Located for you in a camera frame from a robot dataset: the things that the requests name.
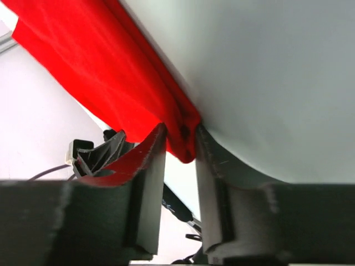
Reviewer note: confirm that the folded black t shirt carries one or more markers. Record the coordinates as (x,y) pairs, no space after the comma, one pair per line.
(172,203)

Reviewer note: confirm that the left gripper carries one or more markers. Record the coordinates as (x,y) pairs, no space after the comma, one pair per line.
(87,159)

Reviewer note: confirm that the left aluminium frame post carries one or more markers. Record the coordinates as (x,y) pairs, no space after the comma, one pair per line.
(7,42)

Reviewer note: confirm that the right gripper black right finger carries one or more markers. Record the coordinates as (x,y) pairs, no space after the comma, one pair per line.
(249,218)

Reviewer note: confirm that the red t shirt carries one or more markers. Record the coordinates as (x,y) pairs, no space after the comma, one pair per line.
(96,52)

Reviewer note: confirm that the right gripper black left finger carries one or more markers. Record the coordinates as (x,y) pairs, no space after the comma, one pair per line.
(106,220)

